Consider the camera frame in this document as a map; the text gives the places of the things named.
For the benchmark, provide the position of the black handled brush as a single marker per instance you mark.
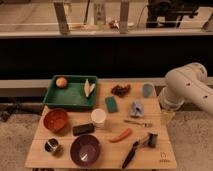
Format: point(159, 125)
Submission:
point(149, 141)

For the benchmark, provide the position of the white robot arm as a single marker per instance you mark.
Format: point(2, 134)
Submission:
point(187, 82)

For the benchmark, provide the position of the red-brown bowl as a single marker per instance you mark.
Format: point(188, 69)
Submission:
point(55, 120)

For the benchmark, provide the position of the purple bowl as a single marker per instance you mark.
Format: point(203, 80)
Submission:
point(85, 150)

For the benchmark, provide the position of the dark grape bunch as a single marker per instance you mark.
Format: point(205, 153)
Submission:
point(121, 91)

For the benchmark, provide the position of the green sponge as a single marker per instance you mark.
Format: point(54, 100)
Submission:
point(111, 104)

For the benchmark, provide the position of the white cup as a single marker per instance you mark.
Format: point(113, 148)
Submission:
point(98, 117)

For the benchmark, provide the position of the blue crumpled cloth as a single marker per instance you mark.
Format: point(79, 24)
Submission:
point(136, 109)

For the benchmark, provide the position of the blue-grey cup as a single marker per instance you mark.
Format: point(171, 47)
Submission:
point(147, 90)

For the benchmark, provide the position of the green plastic tray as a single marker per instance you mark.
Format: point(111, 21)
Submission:
point(72, 96)

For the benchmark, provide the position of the orange ball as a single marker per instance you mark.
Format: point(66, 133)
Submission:
point(61, 82)

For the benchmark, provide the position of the black rectangular block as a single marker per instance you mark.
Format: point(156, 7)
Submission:
point(83, 129)

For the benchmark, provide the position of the orange carrot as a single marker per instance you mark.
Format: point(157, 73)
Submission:
point(122, 136)

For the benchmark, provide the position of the metal fork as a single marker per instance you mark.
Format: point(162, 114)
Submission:
point(147, 125)

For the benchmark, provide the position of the small metal cup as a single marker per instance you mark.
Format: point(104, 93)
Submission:
point(52, 146)

